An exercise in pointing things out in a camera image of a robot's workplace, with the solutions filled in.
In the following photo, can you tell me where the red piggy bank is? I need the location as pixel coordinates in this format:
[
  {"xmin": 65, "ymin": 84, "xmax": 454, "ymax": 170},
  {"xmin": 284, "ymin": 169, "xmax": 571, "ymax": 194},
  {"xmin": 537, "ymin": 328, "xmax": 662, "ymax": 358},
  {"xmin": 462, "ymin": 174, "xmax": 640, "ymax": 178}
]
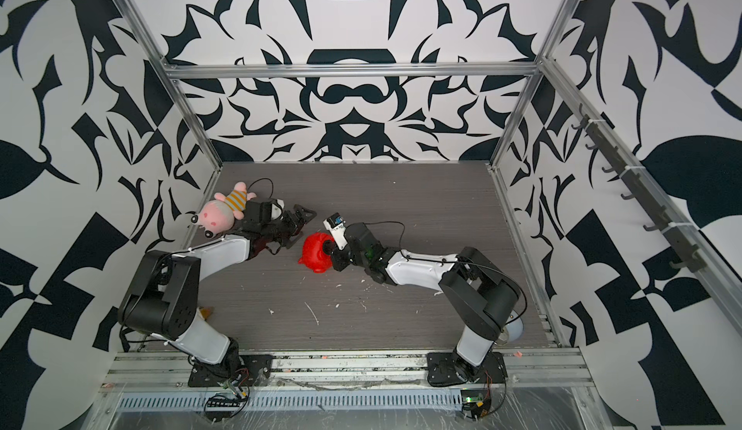
[{"xmin": 299, "ymin": 232, "xmax": 333, "ymax": 273}]

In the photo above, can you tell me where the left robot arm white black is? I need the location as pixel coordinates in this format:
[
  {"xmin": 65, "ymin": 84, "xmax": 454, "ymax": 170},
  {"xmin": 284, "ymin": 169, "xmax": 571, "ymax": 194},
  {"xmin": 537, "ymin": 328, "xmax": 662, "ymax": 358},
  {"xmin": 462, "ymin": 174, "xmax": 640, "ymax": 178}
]
[{"xmin": 118, "ymin": 199, "xmax": 317, "ymax": 383}]

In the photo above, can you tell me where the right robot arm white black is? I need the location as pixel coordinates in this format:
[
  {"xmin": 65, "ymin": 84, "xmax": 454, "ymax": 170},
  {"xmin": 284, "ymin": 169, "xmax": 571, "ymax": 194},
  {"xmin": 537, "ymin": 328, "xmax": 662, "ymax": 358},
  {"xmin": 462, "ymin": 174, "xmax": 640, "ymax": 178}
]
[{"xmin": 323, "ymin": 215, "xmax": 526, "ymax": 382}]

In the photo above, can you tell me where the pink plush pig toy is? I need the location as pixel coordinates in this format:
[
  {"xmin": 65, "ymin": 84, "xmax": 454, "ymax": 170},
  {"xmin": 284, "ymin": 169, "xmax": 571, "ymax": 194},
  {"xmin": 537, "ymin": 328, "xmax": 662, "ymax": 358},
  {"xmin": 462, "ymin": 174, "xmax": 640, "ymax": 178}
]
[{"xmin": 191, "ymin": 182, "xmax": 257, "ymax": 239}]

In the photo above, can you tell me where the brown white plush toy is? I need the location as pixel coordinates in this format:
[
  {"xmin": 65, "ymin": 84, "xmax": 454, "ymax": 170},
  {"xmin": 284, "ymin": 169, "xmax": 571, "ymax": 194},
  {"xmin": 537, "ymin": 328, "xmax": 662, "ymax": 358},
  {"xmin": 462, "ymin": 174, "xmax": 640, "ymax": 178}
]
[{"xmin": 199, "ymin": 307, "xmax": 214, "ymax": 320}]

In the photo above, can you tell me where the white dome object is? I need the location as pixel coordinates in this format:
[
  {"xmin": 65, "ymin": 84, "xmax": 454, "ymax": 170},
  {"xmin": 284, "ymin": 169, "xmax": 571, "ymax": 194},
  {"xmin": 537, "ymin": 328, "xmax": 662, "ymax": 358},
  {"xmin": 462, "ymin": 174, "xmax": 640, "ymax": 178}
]
[{"xmin": 498, "ymin": 313, "xmax": 524, "ymax": 344}]

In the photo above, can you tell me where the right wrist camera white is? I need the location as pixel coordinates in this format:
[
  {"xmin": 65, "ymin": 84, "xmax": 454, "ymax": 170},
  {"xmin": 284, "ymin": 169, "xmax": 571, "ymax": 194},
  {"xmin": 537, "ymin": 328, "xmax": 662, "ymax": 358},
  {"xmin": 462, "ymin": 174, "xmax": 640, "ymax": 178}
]
[{"xmin": 324, "ymin": 213, "xmax": 347, "ymax": 250}]

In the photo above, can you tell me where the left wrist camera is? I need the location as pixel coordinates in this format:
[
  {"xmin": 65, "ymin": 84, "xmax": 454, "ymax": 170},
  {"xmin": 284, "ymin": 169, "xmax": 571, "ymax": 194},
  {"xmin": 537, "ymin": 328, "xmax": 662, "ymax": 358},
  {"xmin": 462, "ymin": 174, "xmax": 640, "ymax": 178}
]
[{"xmin": 269, "ymin": 199, "xmax": 285, "ymax": 219}]

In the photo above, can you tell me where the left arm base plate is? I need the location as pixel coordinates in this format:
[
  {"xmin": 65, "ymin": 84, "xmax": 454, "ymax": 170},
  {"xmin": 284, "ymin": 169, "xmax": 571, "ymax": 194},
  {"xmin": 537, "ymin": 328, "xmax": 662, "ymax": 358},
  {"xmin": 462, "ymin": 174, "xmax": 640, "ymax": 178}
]
[{"xmin": 187, "ymin": 355, "xmax": 274, "ymax": 387}]

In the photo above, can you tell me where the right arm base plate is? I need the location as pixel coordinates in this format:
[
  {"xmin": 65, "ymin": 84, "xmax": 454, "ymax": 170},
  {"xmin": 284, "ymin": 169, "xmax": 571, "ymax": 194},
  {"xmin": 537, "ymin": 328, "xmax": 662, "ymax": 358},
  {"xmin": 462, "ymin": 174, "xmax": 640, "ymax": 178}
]
[{"xmin": 426, "ymin": 352, "xmax": 508, "ymax": 387}]

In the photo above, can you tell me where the left circuit board with wires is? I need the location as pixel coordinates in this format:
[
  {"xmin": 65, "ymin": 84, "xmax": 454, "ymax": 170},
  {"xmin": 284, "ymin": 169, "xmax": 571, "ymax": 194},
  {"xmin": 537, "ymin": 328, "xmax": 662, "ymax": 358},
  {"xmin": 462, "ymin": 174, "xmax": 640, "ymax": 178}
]
[{"xmin": 201, "ymin": 368, "xmax": 251, "ymax": 423}]

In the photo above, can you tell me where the circuit board with wires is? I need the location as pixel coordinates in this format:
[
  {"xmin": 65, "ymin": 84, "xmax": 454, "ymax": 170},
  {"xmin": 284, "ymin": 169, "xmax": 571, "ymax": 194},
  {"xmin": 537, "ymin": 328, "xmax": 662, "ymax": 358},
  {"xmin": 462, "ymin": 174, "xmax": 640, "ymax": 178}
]
[
  {"xmin": 201, "ymin": 368, "xmax": 251, "ymax": 423},
  {"xmin": 461, "ymin": 373, "xmax": 508, "ymax": 421}
]

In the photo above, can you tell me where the white vented cable duct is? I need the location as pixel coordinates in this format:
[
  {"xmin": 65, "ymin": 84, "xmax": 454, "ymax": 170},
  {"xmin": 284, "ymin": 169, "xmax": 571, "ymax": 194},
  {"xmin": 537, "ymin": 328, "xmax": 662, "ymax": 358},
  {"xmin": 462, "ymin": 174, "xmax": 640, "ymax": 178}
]
[{"xmin": 118, "ymin": 389, "xmax": 463, "ymax": 413}]

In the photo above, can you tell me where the right circuit board with wires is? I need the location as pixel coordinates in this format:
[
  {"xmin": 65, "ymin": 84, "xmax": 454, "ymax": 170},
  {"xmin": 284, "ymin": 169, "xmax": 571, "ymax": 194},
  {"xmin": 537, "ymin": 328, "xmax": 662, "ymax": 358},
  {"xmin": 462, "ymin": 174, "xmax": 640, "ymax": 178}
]
[{"xmin": 461, "ymin": 373, "xmax": 508, "ymax": 421}]

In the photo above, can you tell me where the wall hook rail grey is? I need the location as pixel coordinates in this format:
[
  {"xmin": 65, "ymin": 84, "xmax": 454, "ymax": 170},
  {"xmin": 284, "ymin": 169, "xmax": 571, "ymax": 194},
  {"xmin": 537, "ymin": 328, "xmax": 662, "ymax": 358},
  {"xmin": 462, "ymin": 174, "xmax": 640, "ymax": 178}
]
[{"xmin": 574, "ymin": 102, "xmax": 708, "ymax": 273}]

